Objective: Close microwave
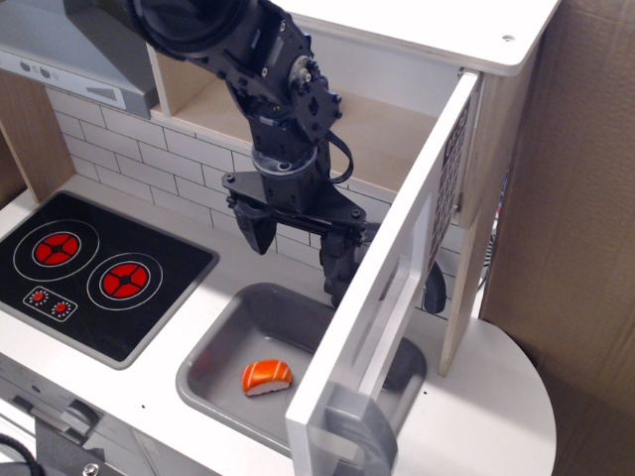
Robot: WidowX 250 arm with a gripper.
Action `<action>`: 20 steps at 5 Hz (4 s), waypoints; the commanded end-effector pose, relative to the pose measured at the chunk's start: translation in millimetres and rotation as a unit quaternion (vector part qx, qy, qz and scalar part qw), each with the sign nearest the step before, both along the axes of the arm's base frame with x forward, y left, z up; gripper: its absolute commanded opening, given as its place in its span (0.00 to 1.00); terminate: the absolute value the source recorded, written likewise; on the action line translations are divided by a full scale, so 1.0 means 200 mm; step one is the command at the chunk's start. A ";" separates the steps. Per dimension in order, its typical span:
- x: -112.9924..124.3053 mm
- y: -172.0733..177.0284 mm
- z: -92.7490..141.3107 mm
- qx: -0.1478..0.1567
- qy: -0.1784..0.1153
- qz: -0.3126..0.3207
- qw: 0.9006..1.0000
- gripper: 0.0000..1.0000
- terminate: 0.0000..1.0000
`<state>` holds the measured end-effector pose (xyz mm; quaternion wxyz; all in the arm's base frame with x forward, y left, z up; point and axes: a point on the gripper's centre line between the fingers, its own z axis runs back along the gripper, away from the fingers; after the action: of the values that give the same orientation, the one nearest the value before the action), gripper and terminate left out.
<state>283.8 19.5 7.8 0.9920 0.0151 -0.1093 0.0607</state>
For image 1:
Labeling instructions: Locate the brown cardboard box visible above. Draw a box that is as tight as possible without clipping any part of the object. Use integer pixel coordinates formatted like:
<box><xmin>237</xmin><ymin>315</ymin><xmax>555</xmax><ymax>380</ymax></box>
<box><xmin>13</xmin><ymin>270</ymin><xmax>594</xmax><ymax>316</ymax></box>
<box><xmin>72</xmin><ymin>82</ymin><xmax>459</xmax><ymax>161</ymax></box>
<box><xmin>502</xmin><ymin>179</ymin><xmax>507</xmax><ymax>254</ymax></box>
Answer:
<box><xmin>481</xmin><ymin>1</ymin><xmax>634</xmax><ymax>475</ymax></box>

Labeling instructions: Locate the grey range hood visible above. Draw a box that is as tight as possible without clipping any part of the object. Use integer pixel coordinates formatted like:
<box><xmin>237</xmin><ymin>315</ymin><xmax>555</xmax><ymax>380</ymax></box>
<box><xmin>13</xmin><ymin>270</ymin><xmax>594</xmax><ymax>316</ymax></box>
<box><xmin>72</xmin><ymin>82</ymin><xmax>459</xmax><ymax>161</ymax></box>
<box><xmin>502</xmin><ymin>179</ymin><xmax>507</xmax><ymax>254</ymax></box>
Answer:
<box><xmin>1</xmin><ymin>1</ymin><xmax>159</xmax><ymax>119</ymax></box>

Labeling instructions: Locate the black cable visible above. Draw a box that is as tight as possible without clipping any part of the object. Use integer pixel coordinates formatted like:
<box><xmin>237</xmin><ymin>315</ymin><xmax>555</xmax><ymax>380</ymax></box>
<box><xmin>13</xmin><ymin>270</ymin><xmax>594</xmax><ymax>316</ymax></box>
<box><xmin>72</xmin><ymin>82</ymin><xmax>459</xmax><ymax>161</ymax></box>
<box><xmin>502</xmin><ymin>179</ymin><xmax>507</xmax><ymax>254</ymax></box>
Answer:
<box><xmin>0</xmin><ymin>433</ymin><xmax>46</xmax><ymax>476</ymax></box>

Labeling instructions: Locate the dark grey toy faucet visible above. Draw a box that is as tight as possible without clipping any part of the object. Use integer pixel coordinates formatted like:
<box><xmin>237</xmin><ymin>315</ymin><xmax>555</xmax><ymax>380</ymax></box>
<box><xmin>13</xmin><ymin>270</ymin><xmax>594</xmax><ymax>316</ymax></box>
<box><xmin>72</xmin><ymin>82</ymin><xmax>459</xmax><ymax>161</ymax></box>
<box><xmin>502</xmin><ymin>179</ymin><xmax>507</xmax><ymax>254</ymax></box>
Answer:
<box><xmin>322</xmin><ymin>222</ymin><xmax>447</xmax><ymax>315</ymax></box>

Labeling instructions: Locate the white wooden microwave cabinet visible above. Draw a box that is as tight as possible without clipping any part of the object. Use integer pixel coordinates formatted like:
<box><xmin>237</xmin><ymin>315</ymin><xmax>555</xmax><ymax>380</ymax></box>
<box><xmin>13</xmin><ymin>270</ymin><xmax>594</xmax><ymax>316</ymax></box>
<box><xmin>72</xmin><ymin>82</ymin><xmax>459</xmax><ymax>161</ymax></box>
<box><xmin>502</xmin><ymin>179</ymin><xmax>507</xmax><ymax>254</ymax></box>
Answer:
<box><xmin>146</xmin><ymin>0</ymin><xmax>562</xmax><ymax>378</ymax></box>

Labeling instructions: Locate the orange salmon sushi toy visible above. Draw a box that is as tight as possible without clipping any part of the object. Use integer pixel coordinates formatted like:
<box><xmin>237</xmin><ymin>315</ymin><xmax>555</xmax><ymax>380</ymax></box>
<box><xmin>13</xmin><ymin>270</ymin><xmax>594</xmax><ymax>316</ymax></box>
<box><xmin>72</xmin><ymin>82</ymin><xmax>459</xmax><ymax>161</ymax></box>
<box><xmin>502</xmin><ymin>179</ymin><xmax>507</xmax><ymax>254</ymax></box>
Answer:
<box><xmin>241</xmin><ymin>359</ymin><xmax>294</xmax><ymax>397</ymax></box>

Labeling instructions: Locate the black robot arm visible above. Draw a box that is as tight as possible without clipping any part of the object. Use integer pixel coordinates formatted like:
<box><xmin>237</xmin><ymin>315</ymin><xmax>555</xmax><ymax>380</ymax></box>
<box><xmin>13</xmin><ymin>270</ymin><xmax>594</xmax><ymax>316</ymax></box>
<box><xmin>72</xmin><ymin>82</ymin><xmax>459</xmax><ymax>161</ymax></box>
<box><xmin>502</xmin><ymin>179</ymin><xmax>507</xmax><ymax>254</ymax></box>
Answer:
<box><xmin>127</xmin><ymin>1</ymin><xmax>367</xmax><ymax>304</ymax></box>

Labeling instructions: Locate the grey metal bracket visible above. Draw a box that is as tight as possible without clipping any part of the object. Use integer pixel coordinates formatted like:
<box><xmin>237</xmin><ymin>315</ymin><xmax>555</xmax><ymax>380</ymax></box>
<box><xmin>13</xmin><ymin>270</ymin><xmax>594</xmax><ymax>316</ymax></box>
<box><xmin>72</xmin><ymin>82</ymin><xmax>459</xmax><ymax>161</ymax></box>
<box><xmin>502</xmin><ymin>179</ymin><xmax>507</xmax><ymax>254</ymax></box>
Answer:
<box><xmin>1</xmin><ymin>355</ymin><xmax>145</xmax><ymax>475</ymax></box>

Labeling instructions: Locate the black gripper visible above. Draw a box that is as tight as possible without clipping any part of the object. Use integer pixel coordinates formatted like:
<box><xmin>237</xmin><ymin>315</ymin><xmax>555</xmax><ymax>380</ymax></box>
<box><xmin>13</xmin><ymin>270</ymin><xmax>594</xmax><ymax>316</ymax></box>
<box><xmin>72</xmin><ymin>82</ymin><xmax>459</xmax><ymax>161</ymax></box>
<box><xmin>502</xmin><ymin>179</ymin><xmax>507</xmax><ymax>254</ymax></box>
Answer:
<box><xmin>222</xmin><ymin>148</ymin><xmax>368</xmax><ymax>307</ymax></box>

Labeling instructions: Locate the white toy microwave door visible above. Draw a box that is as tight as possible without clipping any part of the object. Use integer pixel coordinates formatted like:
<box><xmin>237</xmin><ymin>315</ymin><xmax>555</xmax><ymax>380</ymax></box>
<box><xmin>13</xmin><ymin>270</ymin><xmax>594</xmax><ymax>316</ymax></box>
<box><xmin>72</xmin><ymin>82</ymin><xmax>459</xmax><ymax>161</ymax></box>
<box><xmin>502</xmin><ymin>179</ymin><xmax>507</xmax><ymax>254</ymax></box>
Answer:
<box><xmin>286</xmin><ymin>72</ymin><xmax>479</xmax><ymax>475</ymax></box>

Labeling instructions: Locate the black toy stove top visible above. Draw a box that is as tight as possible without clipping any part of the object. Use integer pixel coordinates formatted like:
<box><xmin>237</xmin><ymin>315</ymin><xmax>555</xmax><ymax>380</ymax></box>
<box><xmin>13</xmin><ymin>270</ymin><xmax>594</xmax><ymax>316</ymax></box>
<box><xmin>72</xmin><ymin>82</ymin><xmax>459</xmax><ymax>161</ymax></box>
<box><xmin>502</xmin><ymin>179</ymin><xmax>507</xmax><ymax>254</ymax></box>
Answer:
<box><xmin>1</xmin><ymin>192</ymin><xmax>219</xmax><ymax>370</ymax></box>

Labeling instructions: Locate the grey toy sink basin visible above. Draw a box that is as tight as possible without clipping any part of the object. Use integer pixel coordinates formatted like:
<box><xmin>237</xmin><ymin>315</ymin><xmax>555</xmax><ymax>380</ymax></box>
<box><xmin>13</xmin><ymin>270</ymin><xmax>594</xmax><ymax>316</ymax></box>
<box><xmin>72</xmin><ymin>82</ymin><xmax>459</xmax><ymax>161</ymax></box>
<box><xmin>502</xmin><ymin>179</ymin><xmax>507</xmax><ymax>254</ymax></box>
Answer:
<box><xmin>177</xmin><ymin>284</ymin><xmax>427</xmax><ymax>475</ymax></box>

